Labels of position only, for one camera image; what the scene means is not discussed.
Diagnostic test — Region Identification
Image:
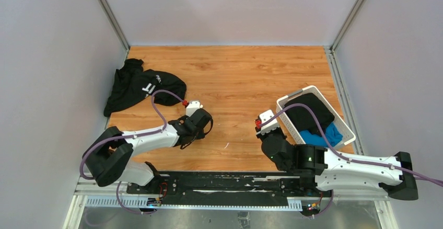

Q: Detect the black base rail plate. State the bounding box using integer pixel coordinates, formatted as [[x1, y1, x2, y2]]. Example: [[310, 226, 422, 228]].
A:
[[77, 170, 335, 211]]

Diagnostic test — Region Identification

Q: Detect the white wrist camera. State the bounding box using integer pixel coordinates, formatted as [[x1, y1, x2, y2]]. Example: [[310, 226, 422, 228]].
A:
[[258, 109, 280, 135], [185, 100, 203, 117]]

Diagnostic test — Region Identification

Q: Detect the black cloth with white print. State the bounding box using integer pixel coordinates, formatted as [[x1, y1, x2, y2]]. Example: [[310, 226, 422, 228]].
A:
[[103, 59, 187, 117]]

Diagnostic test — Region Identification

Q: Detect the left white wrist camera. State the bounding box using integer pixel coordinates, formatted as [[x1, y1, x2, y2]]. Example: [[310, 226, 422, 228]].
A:
[[185, 100, 203, 117]]

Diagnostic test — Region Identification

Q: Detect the black cloth in basket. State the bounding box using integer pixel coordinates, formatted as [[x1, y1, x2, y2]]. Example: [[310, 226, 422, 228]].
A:
[[284, 93, 335, 135]]

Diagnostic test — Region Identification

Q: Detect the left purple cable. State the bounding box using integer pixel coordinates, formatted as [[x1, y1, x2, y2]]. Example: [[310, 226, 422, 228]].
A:
[[79, 89, 189, 180]]

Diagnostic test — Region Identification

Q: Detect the purple cable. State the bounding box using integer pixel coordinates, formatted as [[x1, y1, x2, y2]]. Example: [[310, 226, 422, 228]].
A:
[[79, 89, 189, 180], [255, 103, 443, 188]]

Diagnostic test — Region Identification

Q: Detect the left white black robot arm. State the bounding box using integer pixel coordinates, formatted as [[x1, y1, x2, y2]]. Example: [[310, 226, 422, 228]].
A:
[[80, 109, 213, 194]]

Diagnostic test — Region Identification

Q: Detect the white plastic basket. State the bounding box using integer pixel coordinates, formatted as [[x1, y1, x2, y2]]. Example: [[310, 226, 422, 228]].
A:
[[276, 85, 356, 150]]

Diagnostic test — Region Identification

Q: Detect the blue cloth in basket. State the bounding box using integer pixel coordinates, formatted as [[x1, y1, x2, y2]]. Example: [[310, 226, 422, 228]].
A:
[[299, 123, 343, 147]]

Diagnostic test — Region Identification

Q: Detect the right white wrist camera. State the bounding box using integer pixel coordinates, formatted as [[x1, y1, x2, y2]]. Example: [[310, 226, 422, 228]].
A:
[[258, 109, 280, 135]]

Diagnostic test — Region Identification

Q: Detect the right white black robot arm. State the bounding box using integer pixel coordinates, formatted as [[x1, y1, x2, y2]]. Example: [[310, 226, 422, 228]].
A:
[[256, 129, 418, 201]]

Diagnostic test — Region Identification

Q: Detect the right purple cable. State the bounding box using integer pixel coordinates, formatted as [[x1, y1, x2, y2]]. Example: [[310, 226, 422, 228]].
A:
[[255, 103, 443, 188]]

